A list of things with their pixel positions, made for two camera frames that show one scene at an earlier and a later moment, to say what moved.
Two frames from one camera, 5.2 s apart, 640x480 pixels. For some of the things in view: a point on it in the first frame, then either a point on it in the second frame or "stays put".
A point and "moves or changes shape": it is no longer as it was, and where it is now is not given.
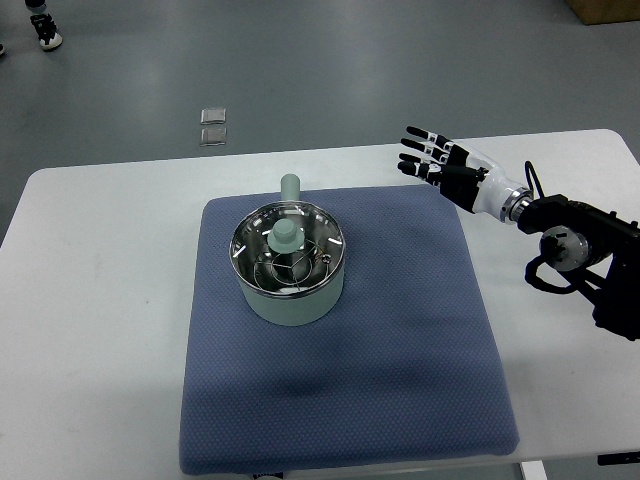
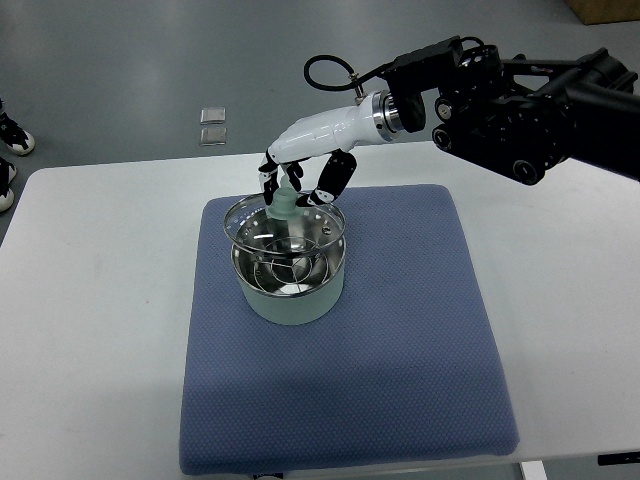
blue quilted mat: (406, 371) stays put
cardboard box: (593, 12) stays put
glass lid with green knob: (287, 249) moves or changes shape
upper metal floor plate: (213, 115) stays put
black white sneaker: (46, 31) → (14, 137)
